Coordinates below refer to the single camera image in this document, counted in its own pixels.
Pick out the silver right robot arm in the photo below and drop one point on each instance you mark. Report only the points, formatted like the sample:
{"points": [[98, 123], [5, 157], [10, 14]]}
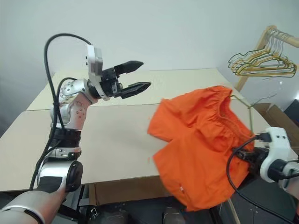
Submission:
{"points": [[292, 170]]}

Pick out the wooden clothes rack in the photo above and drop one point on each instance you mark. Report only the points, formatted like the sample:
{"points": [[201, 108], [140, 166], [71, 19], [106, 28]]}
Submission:
{"points": [[292, 40]]}

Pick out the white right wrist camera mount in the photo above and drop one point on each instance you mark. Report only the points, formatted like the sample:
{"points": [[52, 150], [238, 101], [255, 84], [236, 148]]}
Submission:
{"points": [[278, 140]]}

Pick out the dark rounded shape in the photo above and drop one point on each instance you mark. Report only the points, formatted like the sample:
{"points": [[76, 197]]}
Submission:
{"points": [[171, 215]]}

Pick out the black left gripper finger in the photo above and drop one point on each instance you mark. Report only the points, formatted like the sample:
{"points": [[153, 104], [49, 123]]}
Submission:
{"points": [[130, 66], [135, 89]]}

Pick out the open brown cardboard box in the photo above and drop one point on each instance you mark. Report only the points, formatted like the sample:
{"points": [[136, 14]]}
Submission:
{"points": [[275, 114]]}

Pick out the orange shorts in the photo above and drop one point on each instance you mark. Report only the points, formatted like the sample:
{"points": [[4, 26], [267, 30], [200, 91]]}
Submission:
{"points": [[198, 140]]}

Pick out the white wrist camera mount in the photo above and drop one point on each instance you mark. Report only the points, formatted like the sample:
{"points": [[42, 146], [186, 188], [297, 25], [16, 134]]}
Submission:
{"points": [[94, 60], [278, 140]]}

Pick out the thin wooden stick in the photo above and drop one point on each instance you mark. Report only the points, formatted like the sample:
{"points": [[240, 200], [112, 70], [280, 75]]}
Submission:
{"points": [[234, 211]]}

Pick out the large beige cardboard sheet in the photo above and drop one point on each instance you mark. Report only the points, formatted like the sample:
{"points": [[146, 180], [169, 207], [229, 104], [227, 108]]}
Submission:
{"points": [[112, 144]]}

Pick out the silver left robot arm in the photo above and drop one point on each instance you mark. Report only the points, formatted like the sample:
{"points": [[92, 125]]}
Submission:
{"points": [[74, 116]]}

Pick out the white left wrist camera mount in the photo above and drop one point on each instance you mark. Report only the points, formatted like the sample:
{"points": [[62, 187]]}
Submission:
{"points": [[94, 60]]}

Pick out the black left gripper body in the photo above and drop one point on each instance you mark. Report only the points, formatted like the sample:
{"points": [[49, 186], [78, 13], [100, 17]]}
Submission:
{"points": [[108, 81]]}

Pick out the narrow beige cardboard sheet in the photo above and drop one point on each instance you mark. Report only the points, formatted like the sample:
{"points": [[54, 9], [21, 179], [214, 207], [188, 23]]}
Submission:
{"points": [[140, 98]]}

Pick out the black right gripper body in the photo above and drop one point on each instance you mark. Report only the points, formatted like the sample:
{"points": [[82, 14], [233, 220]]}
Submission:
{"points": [[257, 156]]}

